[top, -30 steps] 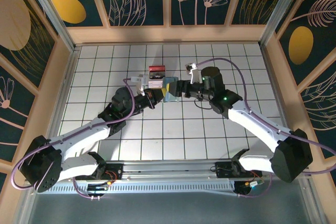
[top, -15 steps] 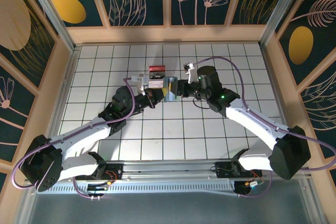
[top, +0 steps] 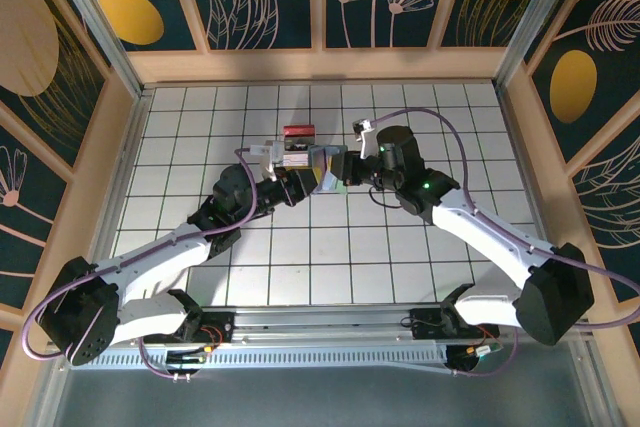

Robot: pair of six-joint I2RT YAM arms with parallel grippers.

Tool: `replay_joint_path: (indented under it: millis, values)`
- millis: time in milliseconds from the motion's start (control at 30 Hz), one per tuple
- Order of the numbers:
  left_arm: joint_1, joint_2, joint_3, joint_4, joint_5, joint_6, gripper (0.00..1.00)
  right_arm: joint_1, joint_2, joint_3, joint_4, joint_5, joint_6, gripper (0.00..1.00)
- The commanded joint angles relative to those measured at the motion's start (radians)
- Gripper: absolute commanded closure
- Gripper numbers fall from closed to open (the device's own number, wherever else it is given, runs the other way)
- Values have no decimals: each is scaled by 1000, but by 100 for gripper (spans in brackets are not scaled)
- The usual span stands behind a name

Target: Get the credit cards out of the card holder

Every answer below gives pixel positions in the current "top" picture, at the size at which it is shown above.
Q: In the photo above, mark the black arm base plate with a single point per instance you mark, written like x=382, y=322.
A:
x=422, y=332
x=220, y=319

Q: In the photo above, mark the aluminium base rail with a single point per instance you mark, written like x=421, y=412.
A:
x=325, y=322

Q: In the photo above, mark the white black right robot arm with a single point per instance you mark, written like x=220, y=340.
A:
x=490, y=229

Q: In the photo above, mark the aluminium table side rail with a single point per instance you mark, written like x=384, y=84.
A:
x=116, y=197
x=523, y=147

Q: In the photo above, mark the white card with pink lines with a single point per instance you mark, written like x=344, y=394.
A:
x=297, y=160

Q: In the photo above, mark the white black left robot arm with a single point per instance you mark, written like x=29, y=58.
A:
x=150, y=257

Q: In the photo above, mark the aluminium corner post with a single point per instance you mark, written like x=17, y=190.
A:
x=534, y=22
x=102, y=32

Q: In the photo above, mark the black card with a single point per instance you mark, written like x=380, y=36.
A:
x=299, y=143

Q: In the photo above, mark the grey metal platform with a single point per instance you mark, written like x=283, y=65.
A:
x=320, y=397

